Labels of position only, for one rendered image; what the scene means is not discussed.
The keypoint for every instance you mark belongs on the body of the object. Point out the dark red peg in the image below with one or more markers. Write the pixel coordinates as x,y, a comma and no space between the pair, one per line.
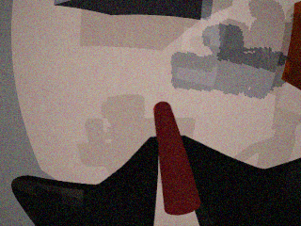
178,184

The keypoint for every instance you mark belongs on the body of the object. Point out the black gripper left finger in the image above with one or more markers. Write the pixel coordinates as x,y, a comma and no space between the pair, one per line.
127,198

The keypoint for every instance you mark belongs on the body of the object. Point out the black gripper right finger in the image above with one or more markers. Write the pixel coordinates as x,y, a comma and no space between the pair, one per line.
233,193

